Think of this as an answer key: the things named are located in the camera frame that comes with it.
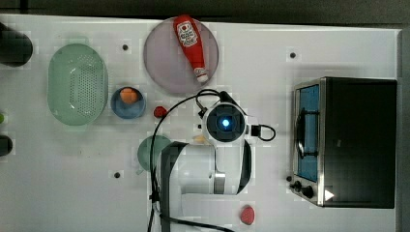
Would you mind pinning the red strawberry toy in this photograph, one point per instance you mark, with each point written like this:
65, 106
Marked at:
247, 216

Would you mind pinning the blue bowl with orange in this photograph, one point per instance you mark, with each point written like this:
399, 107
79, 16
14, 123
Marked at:
128, 103

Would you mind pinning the green marker tube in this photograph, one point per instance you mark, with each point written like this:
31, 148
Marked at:
2, 118

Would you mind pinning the black cylinder cup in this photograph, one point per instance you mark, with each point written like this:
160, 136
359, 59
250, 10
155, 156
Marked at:
16, 48

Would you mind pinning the green mug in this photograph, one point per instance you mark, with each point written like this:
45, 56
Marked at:
148, 152

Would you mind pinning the green perforated colander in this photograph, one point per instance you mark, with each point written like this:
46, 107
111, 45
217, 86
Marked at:
77, 85

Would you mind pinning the grey round plate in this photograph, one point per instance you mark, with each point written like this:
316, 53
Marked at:
167, 65

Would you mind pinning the black toaster oven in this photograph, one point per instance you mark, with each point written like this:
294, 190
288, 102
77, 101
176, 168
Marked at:
344, 142

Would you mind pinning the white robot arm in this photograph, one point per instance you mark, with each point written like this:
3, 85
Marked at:
222, 166

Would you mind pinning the peeled banana toy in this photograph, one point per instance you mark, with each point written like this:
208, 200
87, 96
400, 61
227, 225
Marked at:
200, 139

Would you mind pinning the red ketchup bottle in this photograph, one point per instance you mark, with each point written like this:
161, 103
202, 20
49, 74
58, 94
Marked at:
189, 40

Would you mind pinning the small black cylinder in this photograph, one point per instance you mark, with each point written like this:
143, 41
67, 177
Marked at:
6, 145

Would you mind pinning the small red toy fruit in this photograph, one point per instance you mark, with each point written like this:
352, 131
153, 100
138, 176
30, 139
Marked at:
160, 112

